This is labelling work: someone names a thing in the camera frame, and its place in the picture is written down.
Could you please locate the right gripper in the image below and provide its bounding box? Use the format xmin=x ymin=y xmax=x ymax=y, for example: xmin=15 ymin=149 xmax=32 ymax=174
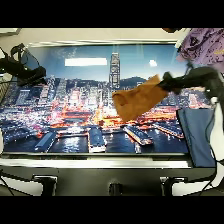
xmin=157 ymin=71 xmax=183 ymax=95

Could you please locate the blue garment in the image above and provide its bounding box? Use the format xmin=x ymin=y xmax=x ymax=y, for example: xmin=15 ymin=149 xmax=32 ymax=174
xmin=176 ymin=107 xmax=218 ymax=169

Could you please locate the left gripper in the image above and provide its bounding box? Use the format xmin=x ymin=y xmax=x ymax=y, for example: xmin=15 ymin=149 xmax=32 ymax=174
xmin=17 ymin=65 xmax=48 ymax=88

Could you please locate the brown garment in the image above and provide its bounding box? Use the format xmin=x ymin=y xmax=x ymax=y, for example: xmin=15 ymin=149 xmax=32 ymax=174
xmin=111 ymin=74 xmax=170 ymax=123

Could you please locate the purple garment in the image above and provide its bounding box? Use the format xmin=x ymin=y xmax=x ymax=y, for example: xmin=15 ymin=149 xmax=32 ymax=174
xmin=175 ymin=28 xmax=224 ymax=73

